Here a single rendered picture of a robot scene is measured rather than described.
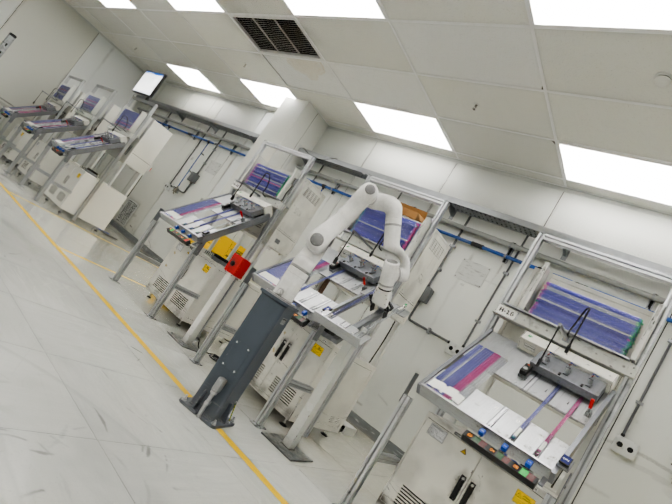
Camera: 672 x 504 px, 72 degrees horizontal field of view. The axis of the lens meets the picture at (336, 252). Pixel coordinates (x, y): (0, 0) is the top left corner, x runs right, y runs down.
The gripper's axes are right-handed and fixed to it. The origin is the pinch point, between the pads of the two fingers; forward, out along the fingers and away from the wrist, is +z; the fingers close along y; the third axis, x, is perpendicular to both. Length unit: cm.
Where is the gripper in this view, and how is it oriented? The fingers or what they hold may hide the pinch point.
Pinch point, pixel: (378, 312)
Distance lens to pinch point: 263.2
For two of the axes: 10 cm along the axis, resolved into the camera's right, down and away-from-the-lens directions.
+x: 6.6, -1.2, 7.4
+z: -2.1, 9.2, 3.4
